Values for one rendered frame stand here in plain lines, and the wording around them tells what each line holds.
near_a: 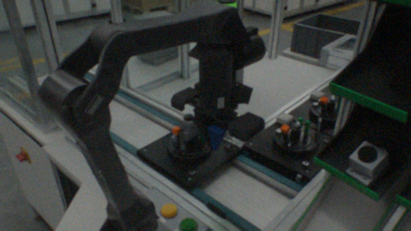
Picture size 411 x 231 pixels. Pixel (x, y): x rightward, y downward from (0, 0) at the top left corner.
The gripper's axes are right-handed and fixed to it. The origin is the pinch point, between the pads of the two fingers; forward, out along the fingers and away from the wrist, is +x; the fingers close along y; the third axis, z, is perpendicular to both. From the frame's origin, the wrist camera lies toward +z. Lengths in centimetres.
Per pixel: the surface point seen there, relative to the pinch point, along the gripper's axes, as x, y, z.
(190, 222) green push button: 27.8, 6.4, -1.5
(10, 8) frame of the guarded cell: -10, 86, -1
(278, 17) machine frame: 15, 65, 126
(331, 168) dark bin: 4.5, -18.9, 11.2
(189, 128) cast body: 18.1, 25.5, 17.5
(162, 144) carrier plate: 28.1, 36.0, 15.1
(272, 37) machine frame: 27, 68, 127
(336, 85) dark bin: -11.7, -16.5, 12.0
